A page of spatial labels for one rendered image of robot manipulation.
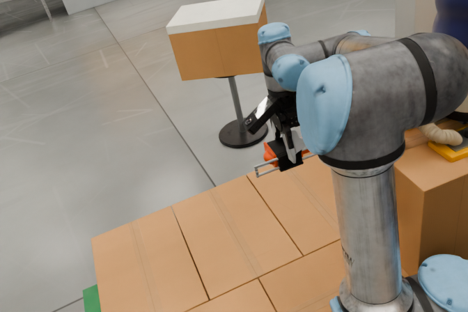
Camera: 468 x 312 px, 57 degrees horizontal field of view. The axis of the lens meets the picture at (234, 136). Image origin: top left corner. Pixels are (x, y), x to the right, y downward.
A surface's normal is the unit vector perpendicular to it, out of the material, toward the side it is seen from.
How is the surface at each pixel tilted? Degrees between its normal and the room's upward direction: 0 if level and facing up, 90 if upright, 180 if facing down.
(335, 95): 46
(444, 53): 37
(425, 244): 90
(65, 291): 0
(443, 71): 52
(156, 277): 0
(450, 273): 7
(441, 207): 90
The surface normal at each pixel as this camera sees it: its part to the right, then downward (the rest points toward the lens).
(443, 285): -0.07, -0.84
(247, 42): -0.16, 0.58
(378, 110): 0.13, 0.33
